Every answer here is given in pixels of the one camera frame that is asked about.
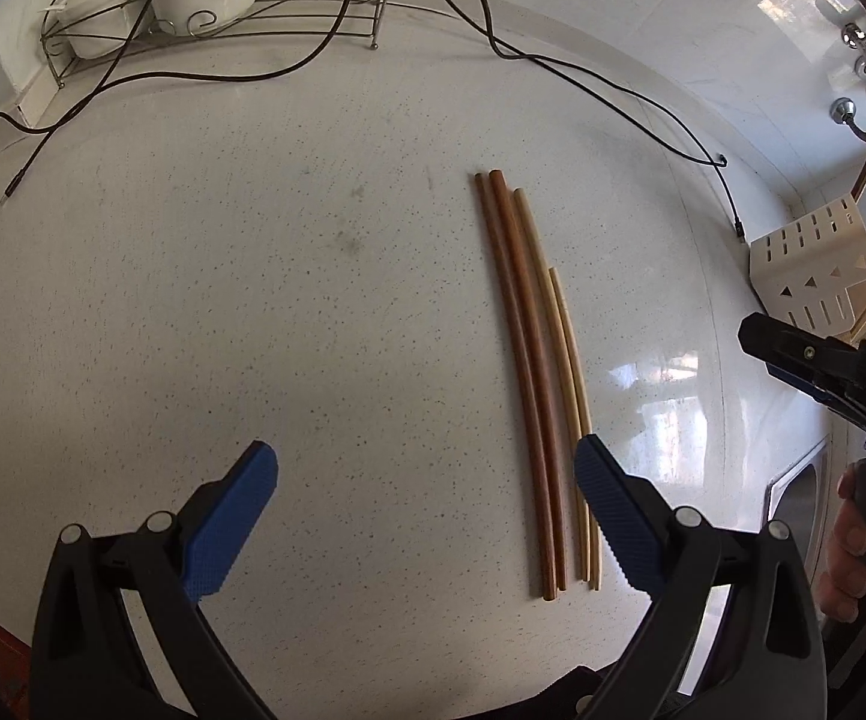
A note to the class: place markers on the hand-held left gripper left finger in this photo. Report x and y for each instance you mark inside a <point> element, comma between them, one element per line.
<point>226,532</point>

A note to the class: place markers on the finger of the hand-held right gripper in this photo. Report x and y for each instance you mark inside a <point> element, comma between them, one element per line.
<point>793,341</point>
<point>823,391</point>

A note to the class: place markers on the person's right hand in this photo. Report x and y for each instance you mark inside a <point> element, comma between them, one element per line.
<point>849,555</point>

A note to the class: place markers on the stainless steel sink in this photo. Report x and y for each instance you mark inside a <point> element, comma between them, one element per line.
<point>800,495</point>

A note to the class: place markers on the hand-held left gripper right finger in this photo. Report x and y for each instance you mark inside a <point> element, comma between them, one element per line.
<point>620,525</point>

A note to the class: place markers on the cream plastic utensil holder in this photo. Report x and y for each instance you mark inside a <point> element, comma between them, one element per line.
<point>800,262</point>

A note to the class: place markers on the brown wooden chopstick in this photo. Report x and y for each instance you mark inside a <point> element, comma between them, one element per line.
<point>529,345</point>
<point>511,360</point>
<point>545,292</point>

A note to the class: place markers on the chrome pipe valve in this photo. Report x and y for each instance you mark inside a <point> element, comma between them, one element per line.
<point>853,34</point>

